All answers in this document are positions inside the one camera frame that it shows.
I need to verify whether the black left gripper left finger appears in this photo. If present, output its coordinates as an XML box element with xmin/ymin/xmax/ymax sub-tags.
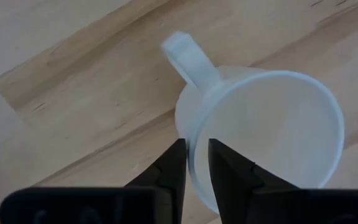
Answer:
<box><xmin>124</xmin><ymin>138</ymin><xmax>188</xmax><ymax>224</ymax></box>

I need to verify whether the white mug with handle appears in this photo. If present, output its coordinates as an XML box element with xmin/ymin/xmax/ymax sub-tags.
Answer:
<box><xmin>161</xmin><ymin>30</ymin><xmax>346</xmax><ymax>215</ymax></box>

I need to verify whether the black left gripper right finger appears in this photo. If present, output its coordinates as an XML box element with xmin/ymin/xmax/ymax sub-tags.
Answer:
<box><xmin>208</xmin><ymin>138</ymin><xmax>300</xmax><ymax>224</ymax></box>

